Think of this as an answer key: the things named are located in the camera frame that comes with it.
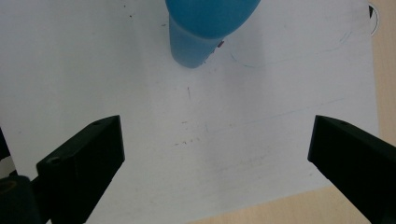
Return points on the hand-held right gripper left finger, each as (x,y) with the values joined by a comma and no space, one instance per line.
(81,161)

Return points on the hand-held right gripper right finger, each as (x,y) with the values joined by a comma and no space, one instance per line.
(355,161)

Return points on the blue plastic cup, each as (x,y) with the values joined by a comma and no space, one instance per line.
(202,21)

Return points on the white board sheet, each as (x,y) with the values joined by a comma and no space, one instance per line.
(218,109)

